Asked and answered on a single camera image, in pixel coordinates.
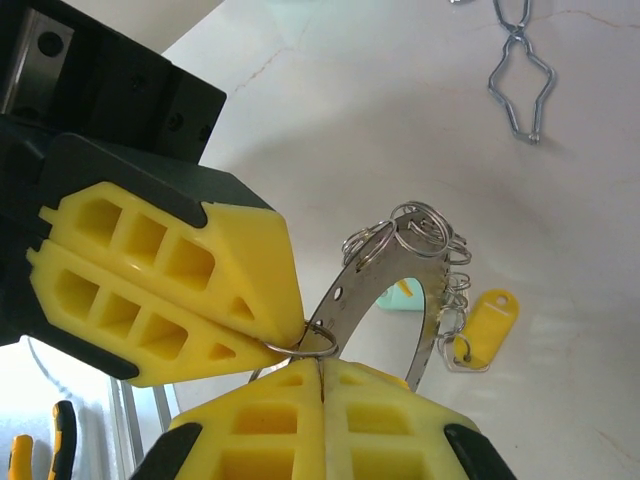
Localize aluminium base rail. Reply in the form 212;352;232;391
107;374;176;444

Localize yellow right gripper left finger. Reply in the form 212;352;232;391
132;358;326;480

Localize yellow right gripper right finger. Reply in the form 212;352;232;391
322;358;519;480

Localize mint green plastic key tag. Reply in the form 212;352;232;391
377;278;426;312

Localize yellow black handled pliers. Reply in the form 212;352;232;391
9;399;77;480

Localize steel split ring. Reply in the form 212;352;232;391
394;200;455;259
342;222;399;266
262;322;340;360

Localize yellow plastic key tag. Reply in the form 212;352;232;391
452;288;521;369

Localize steel wire crucible tongs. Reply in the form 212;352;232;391
487;0;559;147

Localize steel perforated key ring plate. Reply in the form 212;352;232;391
304;217;451;394

